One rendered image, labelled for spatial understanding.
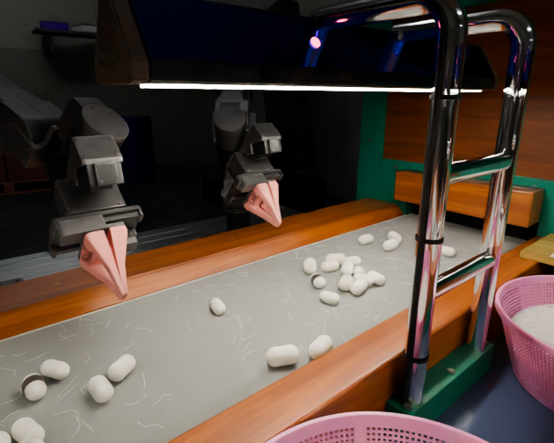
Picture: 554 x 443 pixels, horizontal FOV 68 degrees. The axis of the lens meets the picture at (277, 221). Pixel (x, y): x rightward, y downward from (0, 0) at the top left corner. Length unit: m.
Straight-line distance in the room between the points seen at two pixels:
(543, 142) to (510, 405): 0.54
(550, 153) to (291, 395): 0.72
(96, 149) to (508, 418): 0.55
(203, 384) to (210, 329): 0.11
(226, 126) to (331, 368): 0.45
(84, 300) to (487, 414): 0.54
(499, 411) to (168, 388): 0.38
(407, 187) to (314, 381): 0.67
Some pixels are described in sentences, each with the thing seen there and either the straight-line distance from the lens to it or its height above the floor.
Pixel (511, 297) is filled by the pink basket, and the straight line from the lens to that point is 0.70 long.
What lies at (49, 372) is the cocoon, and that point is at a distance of 0.52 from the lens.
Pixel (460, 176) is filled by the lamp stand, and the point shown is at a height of 0.96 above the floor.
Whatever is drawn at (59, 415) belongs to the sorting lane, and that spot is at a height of 0.74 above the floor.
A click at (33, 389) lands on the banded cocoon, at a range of 0.50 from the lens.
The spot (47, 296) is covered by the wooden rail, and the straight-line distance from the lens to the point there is 0.66.
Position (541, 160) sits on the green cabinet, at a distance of 0.97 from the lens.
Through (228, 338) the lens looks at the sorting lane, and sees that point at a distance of 0.54.
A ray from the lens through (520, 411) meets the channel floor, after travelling 0.61.
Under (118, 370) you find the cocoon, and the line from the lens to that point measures 0.49.
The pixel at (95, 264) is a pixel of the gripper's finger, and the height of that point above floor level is 0.84.
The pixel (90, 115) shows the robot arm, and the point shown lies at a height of 1.01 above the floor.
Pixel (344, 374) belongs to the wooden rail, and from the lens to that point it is 0.44.
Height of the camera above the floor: 1.03
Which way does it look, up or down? 17 degrees down
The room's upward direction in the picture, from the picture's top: straight up
